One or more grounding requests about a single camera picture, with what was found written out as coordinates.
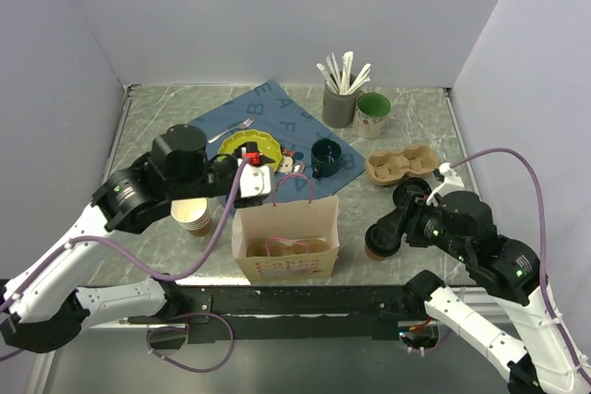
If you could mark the grey straw holder cup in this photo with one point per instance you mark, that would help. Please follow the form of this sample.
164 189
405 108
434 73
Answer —
338 110

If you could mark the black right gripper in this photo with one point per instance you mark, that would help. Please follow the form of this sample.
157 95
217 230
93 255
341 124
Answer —
406 218

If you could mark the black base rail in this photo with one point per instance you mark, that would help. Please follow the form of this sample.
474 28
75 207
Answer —
276 312

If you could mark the blue letter print cloth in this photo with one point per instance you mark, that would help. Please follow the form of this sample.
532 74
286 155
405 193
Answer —
274 112

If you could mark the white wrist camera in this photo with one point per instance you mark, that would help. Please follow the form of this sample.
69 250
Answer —
257 176
450 182

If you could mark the spare black cup lid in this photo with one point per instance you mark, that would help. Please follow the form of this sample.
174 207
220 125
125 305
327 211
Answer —
410 185

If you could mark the silver fork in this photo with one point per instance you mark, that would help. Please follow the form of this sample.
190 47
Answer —
243 125

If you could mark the stack of paper cups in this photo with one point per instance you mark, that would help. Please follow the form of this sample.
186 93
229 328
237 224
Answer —
193 215

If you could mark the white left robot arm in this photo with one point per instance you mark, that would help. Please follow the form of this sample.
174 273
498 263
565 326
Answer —
46 306

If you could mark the white wrapped straws bundle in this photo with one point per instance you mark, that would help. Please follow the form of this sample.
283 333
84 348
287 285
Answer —
339 78

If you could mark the green inside ceramic mug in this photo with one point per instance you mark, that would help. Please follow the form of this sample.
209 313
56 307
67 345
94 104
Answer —
371 115

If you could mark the silver cartoon handle spoon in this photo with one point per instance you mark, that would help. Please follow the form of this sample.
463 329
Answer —
287 168

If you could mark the yellow dotted plate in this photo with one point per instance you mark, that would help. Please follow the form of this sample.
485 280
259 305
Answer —
269 148

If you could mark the dark green mug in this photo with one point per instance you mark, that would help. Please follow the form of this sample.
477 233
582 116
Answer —
325 158

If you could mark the kraft paper cakes bag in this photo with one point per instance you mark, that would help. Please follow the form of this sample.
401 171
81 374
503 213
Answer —
301 219

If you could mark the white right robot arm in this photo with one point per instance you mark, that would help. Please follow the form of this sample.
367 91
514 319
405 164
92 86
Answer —
542 358

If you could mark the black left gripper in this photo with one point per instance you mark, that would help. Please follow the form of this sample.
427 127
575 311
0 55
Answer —
247 147

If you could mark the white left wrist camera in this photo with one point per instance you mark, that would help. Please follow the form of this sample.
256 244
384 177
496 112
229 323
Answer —
257 176

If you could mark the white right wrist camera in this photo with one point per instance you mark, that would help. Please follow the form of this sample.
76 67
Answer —
450 182

